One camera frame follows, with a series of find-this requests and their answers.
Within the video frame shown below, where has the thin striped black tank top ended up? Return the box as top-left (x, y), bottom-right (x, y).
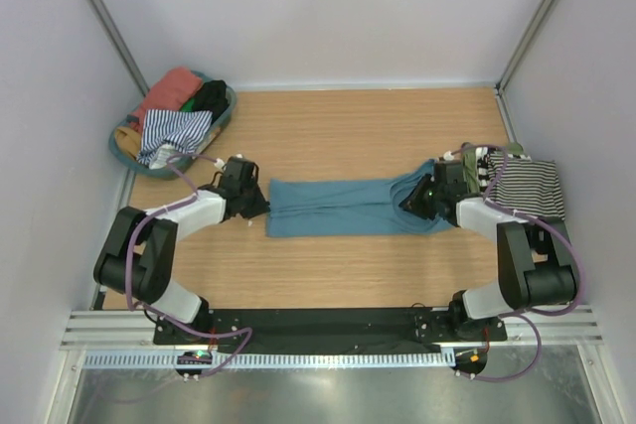
top-left (487, 151), bottom-right (565, 220)

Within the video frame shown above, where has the black garment in basket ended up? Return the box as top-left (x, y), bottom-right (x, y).
top-left (192, 80), bottom-right (229, 117)

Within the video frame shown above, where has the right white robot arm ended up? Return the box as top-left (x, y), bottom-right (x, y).
top-left (399, 160), bottom-right (584, 341)

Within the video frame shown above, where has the aluminium frame rail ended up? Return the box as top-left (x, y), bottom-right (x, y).
top-left (62, 306), bottom-right (602, 354)

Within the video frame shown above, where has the white striped garment in basket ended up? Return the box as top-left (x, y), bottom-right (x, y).
top-left (136, 109), bottom-right (213, 169)

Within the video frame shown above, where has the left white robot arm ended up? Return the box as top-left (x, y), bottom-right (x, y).
top-left (93, 155), bottom-right (269, 345)

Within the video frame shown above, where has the light blue garment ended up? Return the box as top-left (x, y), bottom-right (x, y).
top-left (265, 160), bottom-right (453, 238)

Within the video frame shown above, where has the green garment in basket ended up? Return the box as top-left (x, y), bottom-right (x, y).
top-left (180, 98), bottom-right (195, 112)

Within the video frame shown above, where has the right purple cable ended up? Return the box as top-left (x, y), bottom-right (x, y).
top-left (446, 145), bottom-right (587, 381)

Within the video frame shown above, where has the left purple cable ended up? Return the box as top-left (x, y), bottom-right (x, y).
top-left (123, 153), bottom-right (253, 378)

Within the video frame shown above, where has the mustard brown garment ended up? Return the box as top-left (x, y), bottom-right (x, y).
top-left (114, 126), bottom-right (141, 160)

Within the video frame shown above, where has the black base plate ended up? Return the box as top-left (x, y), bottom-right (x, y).
top-left (152, 307), bottom-right (509, 347)

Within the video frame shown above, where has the purple cable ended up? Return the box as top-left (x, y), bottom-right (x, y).
top-left (446, 145), bottom-right (587, 381)
top-left (123, 153), bottom-right (253, 378)

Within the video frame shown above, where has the wide striped folded tank top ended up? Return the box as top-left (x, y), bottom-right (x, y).
top-left (475, 147), bottom-right (492, 192)

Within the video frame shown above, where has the olive green folded tank top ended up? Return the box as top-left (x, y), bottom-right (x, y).
top-left (461, 142), bottom-right (502, 194)

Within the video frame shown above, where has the slotted white cable duct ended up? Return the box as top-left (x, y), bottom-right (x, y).
top-left (83, 349), bottom-right (455, 370)

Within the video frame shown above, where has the coral red garment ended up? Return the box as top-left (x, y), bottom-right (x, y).
top-left (131, 67), bottom-right (203, 122)

